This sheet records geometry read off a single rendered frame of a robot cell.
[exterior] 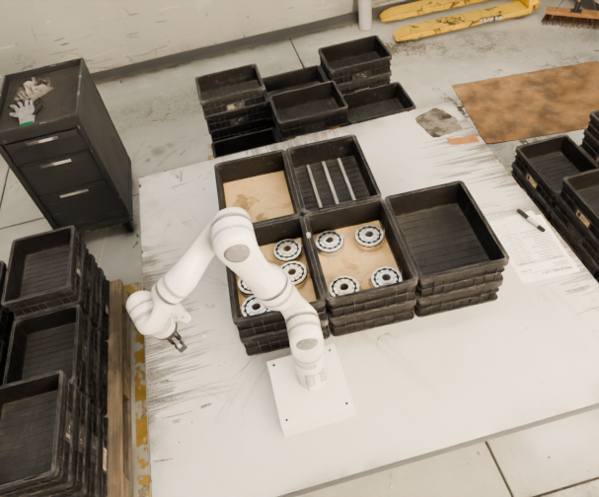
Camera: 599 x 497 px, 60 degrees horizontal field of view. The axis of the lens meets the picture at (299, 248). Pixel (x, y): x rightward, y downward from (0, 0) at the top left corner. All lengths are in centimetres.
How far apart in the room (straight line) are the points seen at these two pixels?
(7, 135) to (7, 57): 218
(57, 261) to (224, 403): 130
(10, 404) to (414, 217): 172
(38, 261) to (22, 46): 262
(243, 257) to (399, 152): 150
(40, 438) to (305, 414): 105
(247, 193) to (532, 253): 113
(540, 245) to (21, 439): 206
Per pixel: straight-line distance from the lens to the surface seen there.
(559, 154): 326
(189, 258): 117
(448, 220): 199
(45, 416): 227
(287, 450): 167
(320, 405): 164
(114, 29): 490
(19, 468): 223
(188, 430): 177
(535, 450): 249
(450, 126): 263
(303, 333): 137
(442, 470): 239
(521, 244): 213
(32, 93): 328
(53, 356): 256
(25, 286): 274
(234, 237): 106
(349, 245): 190
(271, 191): 214
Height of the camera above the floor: 226
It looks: 48 degrees down
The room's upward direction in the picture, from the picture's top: 10 degrees counter-clockwise
